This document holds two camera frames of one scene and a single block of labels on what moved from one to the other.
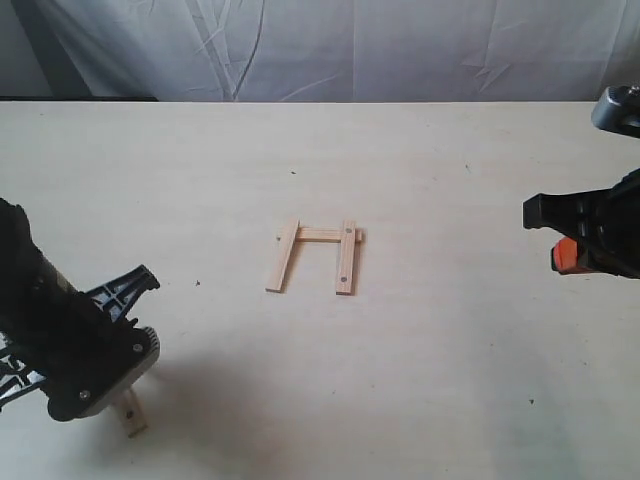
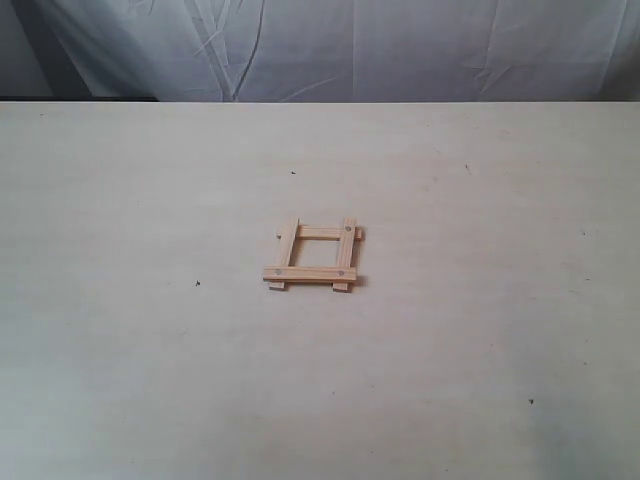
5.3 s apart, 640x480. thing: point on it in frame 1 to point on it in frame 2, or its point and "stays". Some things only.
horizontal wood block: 323,235 stays
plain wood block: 284,248 stays
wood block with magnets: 134,418 to 309,273
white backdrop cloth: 316,50 stays
